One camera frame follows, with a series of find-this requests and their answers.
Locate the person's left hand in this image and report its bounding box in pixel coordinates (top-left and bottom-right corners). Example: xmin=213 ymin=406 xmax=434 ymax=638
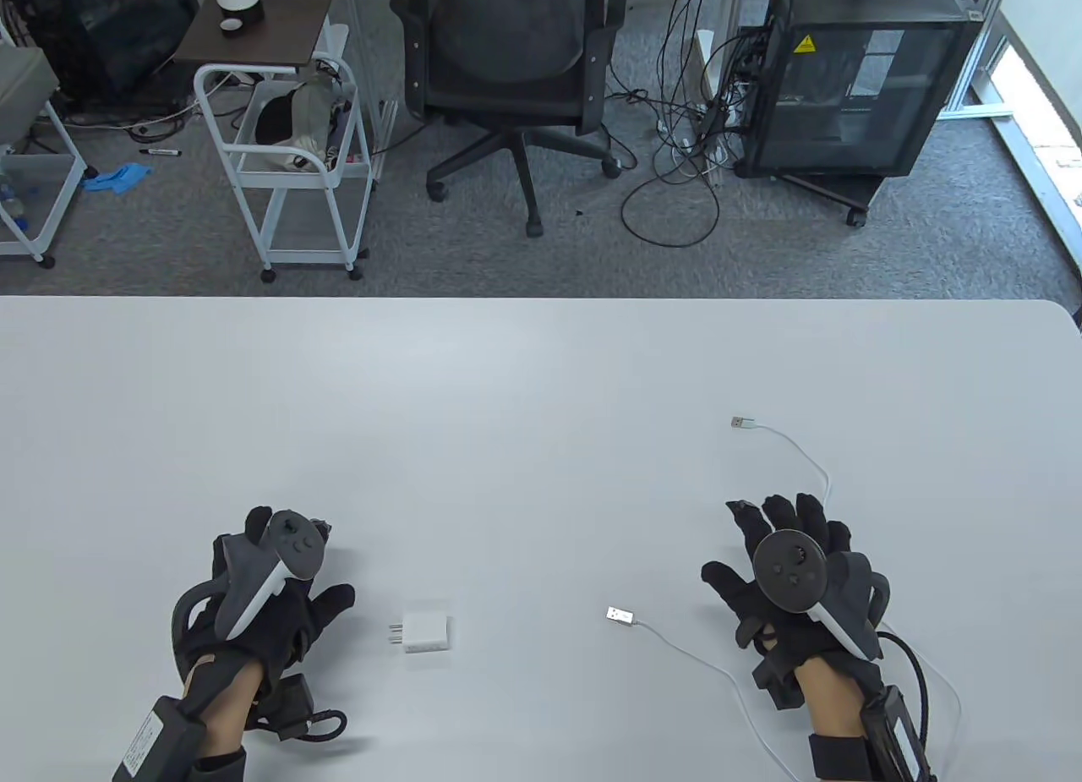
xmin=173 ymin=506 xmax=356 ymax=690

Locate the white charging cable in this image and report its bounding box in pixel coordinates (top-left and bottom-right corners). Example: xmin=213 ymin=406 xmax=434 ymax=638
xmin=604 ymin=415 xmax=965 ymax=782

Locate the white rolling cart with bottles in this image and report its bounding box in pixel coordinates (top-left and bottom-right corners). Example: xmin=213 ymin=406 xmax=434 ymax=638
xmin=0 ymin=49 xmax=87 ymax=270

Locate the black right wrist camera module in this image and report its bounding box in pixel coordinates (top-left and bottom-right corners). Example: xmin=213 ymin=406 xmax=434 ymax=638
xmin=861 ymin=683 xmax=936 ymax=782

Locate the black left glove cable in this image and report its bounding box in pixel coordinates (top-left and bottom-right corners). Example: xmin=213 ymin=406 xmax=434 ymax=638
xmin=245 ymin=708 xmax=348 ymax=742

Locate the large black case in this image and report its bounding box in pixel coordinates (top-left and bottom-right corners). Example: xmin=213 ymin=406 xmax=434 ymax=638
xmin=32 ymin=0 xmax=201 ymax=108

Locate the person's right hand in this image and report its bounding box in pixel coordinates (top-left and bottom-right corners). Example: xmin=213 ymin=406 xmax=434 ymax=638
xmin=702 ymin=493 xmax=893 ymax=675

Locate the grey white left hand controller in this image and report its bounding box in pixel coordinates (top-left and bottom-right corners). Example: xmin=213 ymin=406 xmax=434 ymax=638
xmin=217 ymin=509 xmax=329 ymax=641

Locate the person's left forearm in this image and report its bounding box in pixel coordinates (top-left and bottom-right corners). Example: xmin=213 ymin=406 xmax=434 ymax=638
xmin=182 ymin=653 xmax=265 ymax=782

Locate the black glass-door equipment cabinet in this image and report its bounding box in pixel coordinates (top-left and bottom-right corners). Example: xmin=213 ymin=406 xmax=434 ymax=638
xmin=734 ymin=0 xmax=986 ymax=227

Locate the blue glove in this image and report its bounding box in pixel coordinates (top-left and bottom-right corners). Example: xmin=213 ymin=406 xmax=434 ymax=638
xmin=81 ymin=162 xmax=154 ymax=194

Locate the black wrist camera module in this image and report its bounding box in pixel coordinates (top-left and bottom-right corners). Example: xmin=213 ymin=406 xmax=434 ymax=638
xmin=112 ymin=696 xmax=209 ymax=782
xmin=861 ymin=683 xmax=936 ymax=782

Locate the black glove cable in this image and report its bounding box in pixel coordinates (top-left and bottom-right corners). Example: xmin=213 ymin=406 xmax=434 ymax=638
xmin=877 ymin=632 xmax=932 ymax=736
xmin=245 ymin=708 xmax=348 ymax=742

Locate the person's right forearm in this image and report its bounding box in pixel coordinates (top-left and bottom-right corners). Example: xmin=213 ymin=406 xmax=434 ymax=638
xmin=798 ymin=653 xmax=882 ymax=782

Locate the black left wrist camera module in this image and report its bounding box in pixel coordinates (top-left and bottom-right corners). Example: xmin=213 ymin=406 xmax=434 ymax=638
xmin=112 ymin=696 xmax=209 ymax=782

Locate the bundle of black floor cables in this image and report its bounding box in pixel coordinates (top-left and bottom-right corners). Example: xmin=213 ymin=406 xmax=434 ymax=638
xmin=613 ymin=0 xmax=766 ymax=248

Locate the grey white right hand controller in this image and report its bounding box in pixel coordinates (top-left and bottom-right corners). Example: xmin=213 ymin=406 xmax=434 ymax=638
xmin=753 ymin=529 xmax=883 ymax=661

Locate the black right glove cable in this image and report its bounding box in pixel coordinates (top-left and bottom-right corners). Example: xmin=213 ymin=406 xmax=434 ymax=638
xmin=877 ymin=632 xmax=932 ymax=736

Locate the grey white hand controller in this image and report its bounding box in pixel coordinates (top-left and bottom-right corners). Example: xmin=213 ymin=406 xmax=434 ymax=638
xmin=753 ymin=529 xmax=883 ymax=661
xmin=217 ymin=509 xmax=329 ymax=641

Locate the white wall charger adapter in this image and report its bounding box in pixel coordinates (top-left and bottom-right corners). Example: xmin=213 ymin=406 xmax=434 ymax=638
xmin=388 ymin=614 xmax=456 ymax=655

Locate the black mesh office chair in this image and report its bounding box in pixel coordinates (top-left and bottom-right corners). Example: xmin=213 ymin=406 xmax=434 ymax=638
xmin=390 ymin=0 xmax=631 ymax=238

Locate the dark brown side table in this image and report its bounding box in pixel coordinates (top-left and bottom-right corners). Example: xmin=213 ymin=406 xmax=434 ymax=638
xmin=172 ymin=0 xmax=344 ymax=65

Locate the silver aluminium frame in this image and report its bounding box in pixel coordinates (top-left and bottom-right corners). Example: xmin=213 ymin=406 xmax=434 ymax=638
xmin=937 ymin=0 xmax=1017 ymax=122

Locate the black bag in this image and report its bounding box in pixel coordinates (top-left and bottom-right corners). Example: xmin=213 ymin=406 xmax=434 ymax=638
xmin=254 ymin=87 xmax=332 ymax=156

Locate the small black glove box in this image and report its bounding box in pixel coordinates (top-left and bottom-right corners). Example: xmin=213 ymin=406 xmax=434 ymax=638
xmin=751 ymin=644 xmax=805 ymax=712
xmin=269 ymin=675 xmax=316 ymax=740

